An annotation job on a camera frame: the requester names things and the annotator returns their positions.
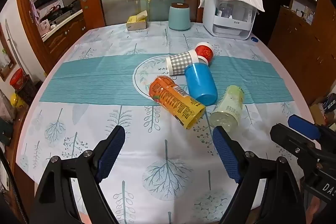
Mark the teal canister with brown lid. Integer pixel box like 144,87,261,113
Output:
168,3,191,31

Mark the pink cloth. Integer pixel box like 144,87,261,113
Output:
29,0,40,23

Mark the red tin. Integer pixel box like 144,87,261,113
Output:
10,68,25,89

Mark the yellow tissue box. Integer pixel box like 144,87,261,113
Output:
125,10,148,31

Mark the white countertop appliance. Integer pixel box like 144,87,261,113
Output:
202,0,259,41

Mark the orange and yellow printed cup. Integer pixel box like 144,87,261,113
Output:
149,75,206,130

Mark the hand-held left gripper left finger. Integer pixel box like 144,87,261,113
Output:
30,125,126,224

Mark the wooden cabinet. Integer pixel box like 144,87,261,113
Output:
268,5,336,106

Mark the dark woven basket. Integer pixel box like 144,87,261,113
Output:
16,74,39,107

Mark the red and white cup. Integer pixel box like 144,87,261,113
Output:
195,42,214,63

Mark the grey checked cup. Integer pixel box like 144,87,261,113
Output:
165,50,199,76

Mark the cardboard box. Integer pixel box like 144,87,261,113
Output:
309,103,328,125

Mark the tree print tablecloth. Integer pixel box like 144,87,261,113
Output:
16,21,315,224

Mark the yellow round object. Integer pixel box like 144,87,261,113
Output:
10,94,23,108

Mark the pale green translucent cup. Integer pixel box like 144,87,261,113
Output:
209,85,245,135

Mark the blue cup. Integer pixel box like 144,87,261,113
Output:
184,55,218,106

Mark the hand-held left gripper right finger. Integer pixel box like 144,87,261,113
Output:
212,126,307,224

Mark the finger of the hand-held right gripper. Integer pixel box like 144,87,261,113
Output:
287,114,336,141
270,123,324,161

